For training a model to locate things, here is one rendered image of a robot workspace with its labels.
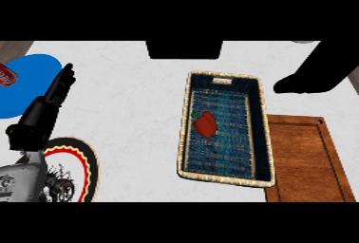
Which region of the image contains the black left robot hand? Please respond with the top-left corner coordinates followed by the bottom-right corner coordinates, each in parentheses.
top-left (4, 63), bottom-right (77, 153)

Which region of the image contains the black appliance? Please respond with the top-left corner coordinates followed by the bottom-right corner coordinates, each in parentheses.
top-left (145, 40), bottom-right (225, 61)

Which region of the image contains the wicker basket with blue lining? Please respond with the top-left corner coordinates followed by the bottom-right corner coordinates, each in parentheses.
top-left (176, 69), bottom-right (278, 189)

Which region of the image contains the red bell pepper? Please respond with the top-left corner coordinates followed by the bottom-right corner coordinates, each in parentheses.
top-left (189, 110), bottom-right (219, 140)

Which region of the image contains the brown wooden cutting board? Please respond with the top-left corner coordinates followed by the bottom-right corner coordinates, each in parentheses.
top-left (263, 114), bottom-right (357, 203)

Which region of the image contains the red can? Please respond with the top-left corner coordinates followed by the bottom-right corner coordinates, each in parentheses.
top-left (0, 62), bottom-right (21, 87)

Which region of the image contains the blue round placemat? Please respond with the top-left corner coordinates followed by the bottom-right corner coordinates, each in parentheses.
top-left (0, 53), bottom-right (65, 120)

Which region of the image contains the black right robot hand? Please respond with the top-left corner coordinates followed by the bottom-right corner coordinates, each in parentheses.
top-left (272, 40), bottom-right (359, 95)

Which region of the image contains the red and black rimmed plate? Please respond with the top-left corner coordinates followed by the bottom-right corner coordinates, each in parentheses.
top-left (41, 136), bottom-right (100, 203)

